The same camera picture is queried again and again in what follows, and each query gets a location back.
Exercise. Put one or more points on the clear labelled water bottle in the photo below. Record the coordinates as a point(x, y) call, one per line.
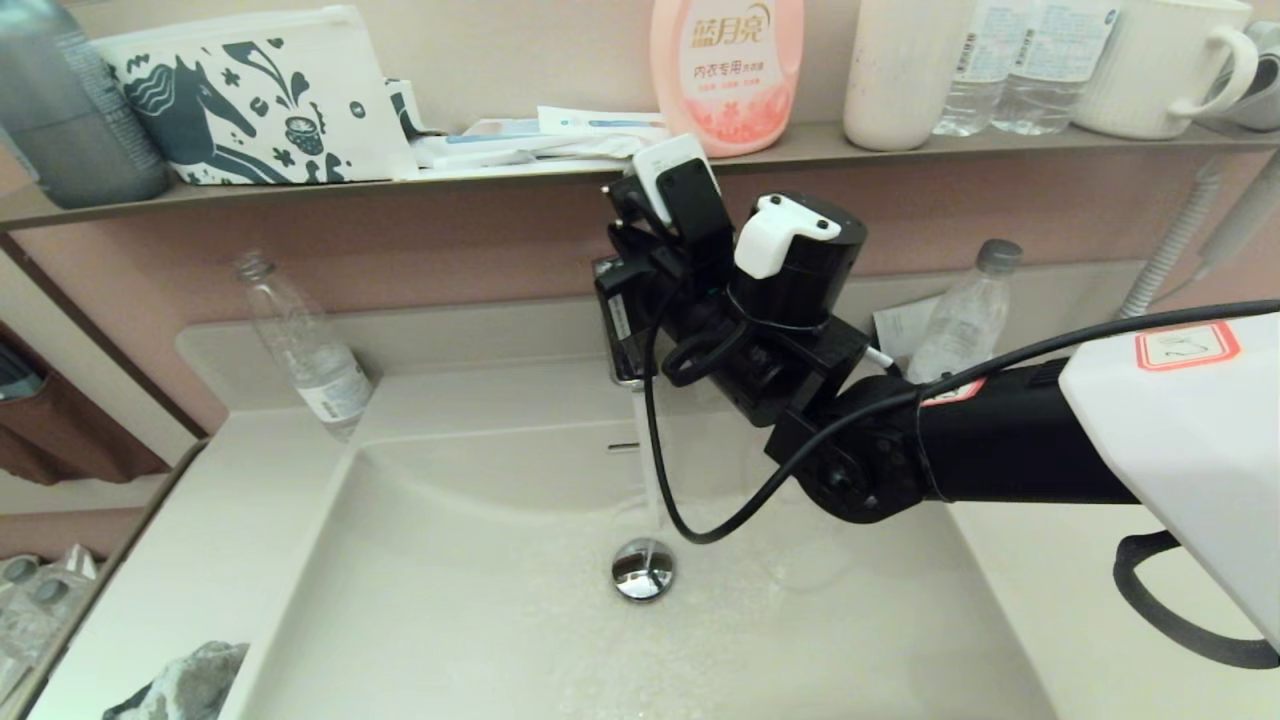
point(1052, 70)
point(977, 70)

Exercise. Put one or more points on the white toothbrush packet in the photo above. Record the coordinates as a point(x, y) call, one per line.
point(600, 120)

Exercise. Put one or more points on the chrome drain stopper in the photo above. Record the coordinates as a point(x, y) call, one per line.
point(643, 570)

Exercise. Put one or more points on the white blue sachet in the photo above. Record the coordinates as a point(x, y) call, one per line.
point(505, 130)

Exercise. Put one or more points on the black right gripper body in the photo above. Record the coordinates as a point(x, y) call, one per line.
point(700, 340)

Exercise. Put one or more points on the grey wall shelf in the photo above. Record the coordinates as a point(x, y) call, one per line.
point(900, 142)

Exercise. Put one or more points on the dark grey bottle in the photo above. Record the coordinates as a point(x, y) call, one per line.
point(75, 120)

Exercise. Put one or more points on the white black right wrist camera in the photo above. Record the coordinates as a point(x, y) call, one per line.
point(680, 190)

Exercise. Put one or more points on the beige tumbler cup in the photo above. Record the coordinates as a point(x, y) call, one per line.
point(902, 80)

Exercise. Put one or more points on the chrome faucet body spout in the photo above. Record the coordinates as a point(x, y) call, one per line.
point(628, 383)

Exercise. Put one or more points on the white ceramic sink basin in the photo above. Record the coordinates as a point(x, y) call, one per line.
point(450, 620)

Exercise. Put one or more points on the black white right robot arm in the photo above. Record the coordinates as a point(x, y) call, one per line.
point(1000, 450)

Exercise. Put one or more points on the small white patterned pouch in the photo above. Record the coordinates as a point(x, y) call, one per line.
point(403, 103)

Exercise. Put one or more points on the white ribbed mug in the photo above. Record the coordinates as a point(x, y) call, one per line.
point(1145, 70)

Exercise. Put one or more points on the pink detergent bottle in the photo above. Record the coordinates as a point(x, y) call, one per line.
point(727, 90)

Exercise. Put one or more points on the grey fluffy cleaning cloth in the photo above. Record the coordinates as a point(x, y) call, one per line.
point(190, 685)

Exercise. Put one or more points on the clear capless water bottle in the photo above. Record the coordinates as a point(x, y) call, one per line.
point(320, 370)

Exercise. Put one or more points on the white horse print pouch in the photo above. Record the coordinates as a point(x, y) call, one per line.
point(250, 100)

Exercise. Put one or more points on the clear bottle grey cap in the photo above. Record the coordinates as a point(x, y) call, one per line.
point(960, 310)

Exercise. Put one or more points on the white paper card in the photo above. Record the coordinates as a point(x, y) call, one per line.
point(900, 335)

